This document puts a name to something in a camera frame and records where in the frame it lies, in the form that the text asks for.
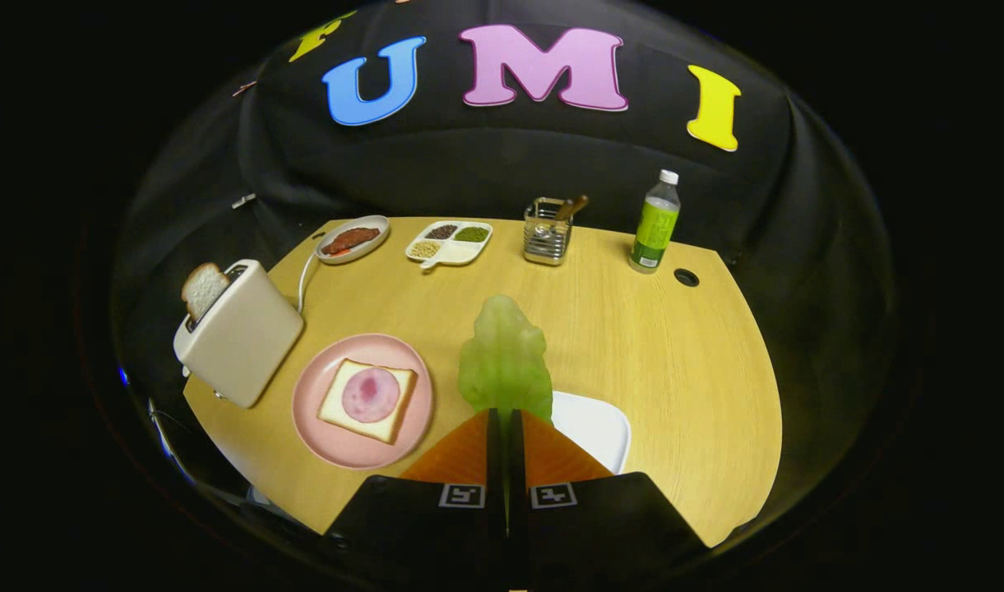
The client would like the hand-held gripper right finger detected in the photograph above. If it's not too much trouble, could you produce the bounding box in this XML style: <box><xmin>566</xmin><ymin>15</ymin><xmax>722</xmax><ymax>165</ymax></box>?
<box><xmin>508</xmin><ymin>409</ymin><xmax>710</xmax><ymax>586</ymax></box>

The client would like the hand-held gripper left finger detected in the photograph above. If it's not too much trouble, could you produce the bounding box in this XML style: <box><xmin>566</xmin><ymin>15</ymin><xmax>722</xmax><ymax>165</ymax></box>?
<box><xmin>325</xmin><ymin>409</ymin><xmax>502</xmax><ymax>585</ymax></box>

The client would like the green lettuce leaf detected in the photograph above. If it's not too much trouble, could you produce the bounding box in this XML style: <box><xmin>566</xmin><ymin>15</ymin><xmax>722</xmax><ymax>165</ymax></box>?
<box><xmin>457</xmin><ymin>294</ymin><xmax>554</xmax><ymax>424</ymax></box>

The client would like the toasted bread slice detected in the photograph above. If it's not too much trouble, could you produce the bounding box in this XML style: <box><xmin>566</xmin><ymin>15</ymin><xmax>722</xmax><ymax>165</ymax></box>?
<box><xmin>181</xmin><ymin>262</ymin><xmax>231</xmax><ymax>321</ymax></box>

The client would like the white square plate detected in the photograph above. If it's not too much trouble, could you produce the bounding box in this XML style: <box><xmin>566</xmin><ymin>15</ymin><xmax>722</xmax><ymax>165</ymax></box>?
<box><xmin>549</xmin><ymin>391</ymin><xmax>632</xmax><ymax>475</ymax></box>

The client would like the pink ham slice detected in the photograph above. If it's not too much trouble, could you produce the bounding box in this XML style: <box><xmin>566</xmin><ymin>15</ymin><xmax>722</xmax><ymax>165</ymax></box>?
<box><xmin>341</xmin><ymin>367</ymin><xmax>401</xmax><ymax>424</ymax></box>

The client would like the bread slice under ham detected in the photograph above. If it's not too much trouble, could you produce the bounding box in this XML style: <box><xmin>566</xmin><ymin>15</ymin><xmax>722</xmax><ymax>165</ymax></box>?
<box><xmin>317</xmin><ymin>358</ymin><xmax>419</xmax><ymax>446</ymax></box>

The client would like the pink round plate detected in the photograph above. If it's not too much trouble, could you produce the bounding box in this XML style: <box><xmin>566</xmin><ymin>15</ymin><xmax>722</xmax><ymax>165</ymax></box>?
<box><xmin>292</xmin><ymin>333</ymin><xmax>435</xmax><ymax>470</ymax></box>

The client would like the white toaster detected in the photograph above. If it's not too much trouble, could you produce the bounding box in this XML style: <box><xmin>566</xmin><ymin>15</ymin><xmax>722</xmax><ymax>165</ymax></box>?
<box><xmin>173</xmin><ymin>259</ymin><xmax>305</xmax><ymax>409</ymax></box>

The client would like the white divided dish with beans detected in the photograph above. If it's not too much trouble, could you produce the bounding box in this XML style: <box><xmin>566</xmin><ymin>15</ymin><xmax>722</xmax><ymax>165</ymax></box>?
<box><xmin>405</xmin><ymin>220</ymin><xmax>494</xmax><ymax>271</ymax></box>

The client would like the white round plate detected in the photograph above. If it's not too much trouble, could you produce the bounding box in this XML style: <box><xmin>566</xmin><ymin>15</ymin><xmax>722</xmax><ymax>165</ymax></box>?
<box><xmin>314</xmin><ymin>215</ymin><xmax>391</xmax><ymax>265</ymax></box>

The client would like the red meat slice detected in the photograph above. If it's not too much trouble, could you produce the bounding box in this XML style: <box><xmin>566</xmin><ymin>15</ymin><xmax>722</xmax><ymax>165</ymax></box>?
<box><xmin>322</xmin><ymin>227</ymin><xmax>382</xmax><ymax>257</ymax></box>

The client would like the green label plastic bottle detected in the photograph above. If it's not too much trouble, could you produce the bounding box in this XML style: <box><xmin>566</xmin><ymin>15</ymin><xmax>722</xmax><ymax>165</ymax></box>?
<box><xmin>628</xmin><ymin>169</ymin><xmax>682</xmax><ymax>274</ymax></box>

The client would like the black backdrop cloth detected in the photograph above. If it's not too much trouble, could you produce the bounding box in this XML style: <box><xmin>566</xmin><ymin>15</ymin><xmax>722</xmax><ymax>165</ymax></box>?
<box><xmin>111</xmin><ymin>0</ymin><xmax>897</xmax><ymax>527</ymax></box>

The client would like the white toaster cable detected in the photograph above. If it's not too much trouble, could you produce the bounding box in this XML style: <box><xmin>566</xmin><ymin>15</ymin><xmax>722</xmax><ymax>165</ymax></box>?
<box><xmin>297</xmin><ymin>251</ymin><xmax>322</xmax><ymax>313</ymax></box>

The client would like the metal wire utensil holder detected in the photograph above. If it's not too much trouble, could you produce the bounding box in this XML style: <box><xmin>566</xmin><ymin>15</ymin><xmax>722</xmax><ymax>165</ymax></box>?
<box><xmin>523</xmin><ymin>197</ymin><xmax>575</xmax><ymax>266</ymax></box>

